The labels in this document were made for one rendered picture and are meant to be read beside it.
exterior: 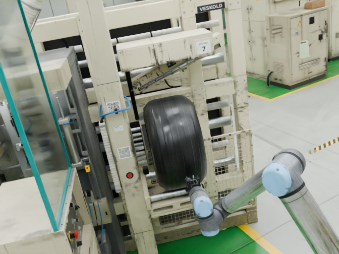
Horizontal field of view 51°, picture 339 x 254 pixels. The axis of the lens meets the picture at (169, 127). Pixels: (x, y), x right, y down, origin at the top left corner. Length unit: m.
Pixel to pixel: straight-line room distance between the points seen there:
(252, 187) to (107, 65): 0.99
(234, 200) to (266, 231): 1.54
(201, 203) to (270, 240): 1.56
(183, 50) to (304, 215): 1.28
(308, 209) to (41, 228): 1.07
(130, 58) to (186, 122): 0.56
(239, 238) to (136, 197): 1.24
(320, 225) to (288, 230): 1.86
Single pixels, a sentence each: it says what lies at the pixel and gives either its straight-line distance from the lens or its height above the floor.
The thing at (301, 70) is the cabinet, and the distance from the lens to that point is 6.66.
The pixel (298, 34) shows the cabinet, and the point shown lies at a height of 0.93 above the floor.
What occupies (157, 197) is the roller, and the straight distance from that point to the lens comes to 2.25.
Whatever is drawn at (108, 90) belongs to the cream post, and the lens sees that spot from 2.03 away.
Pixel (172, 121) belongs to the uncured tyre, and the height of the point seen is 1.40.
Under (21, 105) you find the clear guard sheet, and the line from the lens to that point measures 1.46.
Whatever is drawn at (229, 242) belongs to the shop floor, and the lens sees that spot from 3.23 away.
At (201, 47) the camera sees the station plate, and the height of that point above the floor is 1.70.
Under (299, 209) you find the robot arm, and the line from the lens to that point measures 1.45.
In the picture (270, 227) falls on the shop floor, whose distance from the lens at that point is 3.36.
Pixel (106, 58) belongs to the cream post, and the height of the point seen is 1.79.
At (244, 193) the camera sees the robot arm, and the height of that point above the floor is 1.15.
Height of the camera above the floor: 2.14
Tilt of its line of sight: 23 degrees down
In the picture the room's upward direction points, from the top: 10 degrees counter-clockwise
